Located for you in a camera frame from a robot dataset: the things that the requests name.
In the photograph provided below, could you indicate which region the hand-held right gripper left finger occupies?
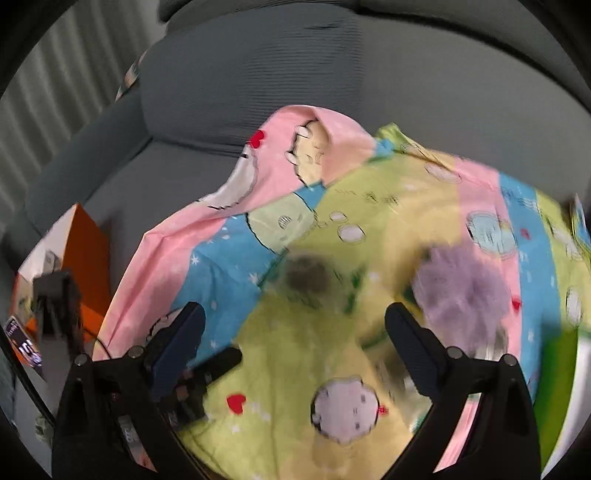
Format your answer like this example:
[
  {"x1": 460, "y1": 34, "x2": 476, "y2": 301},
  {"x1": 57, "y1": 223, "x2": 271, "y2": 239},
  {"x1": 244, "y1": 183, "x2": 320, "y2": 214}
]
[{"x1": 52, "y1": 302, "x2": 206, "y2": 480}]

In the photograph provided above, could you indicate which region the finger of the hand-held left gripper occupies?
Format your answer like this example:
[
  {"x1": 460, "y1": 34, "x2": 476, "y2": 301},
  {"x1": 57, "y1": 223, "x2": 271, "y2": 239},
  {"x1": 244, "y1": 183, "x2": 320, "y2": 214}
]
[{"x1": 184, "y1": 346, "x2": 244, "y2": 392}]

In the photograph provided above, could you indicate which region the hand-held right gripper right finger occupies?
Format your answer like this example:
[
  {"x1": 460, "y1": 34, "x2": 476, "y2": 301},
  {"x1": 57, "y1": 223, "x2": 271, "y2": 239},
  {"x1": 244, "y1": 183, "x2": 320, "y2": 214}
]
[{"x1": 383, "y1": 304, "x2": 542, "y2": 480}]

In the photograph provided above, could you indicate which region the purple mesh bath sponge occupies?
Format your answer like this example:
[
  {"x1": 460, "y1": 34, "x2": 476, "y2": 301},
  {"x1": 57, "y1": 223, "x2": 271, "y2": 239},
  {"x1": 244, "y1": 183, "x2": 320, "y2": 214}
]
[{"x1": 411, "y1": 244, "x2": 509, "y2": 361}]

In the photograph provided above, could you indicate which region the green box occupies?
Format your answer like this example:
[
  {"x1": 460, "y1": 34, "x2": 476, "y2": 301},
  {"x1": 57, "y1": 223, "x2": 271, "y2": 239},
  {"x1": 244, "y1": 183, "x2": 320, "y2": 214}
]
[{"x1": 538, "y1": 330, "x2": 583, "y2": 469}]

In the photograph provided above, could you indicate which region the orange box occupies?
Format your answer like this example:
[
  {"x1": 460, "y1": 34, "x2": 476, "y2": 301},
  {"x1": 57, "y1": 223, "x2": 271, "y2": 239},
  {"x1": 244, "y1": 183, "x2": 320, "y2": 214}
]
[{"x1": 11, "y1": 203, "x2": 114, "y2": 365}]

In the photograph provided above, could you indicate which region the black boxy device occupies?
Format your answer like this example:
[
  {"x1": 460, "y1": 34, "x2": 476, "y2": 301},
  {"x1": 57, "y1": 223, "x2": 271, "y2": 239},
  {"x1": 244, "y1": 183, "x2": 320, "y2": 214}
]
[{"x1": 32, "y1": 270, "x2": 86, "y2": 356}]

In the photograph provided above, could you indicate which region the black screen device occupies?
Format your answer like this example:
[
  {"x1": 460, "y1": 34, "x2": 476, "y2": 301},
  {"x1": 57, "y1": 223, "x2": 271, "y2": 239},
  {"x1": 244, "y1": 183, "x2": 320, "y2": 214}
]
[{"x1": 2, "y1": 316, "x2": 44, "y2": 370}]

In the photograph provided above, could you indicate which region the printed cartoon blanket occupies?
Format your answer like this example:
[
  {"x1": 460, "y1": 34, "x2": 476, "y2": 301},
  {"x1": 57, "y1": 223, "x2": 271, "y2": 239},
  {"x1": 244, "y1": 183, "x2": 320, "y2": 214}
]
[{"x1": 92, "y1": 105, "x2": 591, "y2": 480}]

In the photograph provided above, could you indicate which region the grey pleated curtain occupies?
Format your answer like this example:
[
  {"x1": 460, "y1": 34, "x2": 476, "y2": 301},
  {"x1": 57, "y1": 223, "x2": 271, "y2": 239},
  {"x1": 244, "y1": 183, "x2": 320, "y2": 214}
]
[{"x1": 0, "y1": 9, "x2": 167, "y2": 222}]

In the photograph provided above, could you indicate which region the grey sofa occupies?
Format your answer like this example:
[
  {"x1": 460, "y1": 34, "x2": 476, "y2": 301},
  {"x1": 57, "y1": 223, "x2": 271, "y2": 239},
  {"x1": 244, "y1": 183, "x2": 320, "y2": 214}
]
[{"x1": 0, "y1": 0, "x2": 591, "y2": 296}]

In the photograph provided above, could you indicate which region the black cable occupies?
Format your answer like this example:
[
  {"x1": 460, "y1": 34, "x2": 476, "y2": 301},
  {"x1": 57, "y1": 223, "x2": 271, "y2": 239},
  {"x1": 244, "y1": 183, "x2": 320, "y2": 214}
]
[{"x1": 78, "y1": 318, "x2": 114, "y2": 363}]

